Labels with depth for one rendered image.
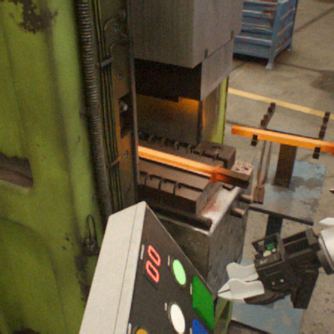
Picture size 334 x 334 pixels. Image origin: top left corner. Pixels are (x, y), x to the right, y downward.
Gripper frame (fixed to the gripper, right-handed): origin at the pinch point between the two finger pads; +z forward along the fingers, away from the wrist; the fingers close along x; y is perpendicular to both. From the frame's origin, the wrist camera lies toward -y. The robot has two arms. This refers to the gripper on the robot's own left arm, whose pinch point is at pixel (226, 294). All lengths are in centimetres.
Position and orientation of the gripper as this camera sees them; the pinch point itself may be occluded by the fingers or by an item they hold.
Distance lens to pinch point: 83.5
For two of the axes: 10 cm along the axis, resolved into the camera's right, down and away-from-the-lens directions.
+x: -0.5, 5.5, -8.3
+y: -5.0, -7.3, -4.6
